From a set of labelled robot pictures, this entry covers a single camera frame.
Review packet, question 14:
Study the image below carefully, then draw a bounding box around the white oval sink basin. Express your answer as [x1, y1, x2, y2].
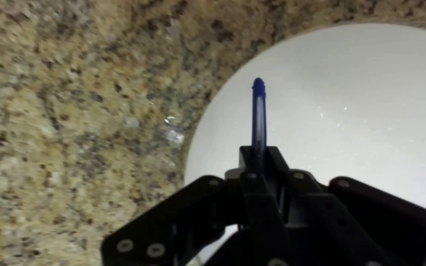
[183, 23, 426, 266]

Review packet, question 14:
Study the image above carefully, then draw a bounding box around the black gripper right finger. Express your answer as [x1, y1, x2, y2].
[259, 145, 426, 266]

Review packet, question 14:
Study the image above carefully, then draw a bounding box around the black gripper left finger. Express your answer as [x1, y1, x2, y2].
[101, 145, 285, 266]

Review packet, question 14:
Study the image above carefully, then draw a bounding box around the blue and white toothbrush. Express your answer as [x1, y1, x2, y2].
[251, 77, 270, 160]

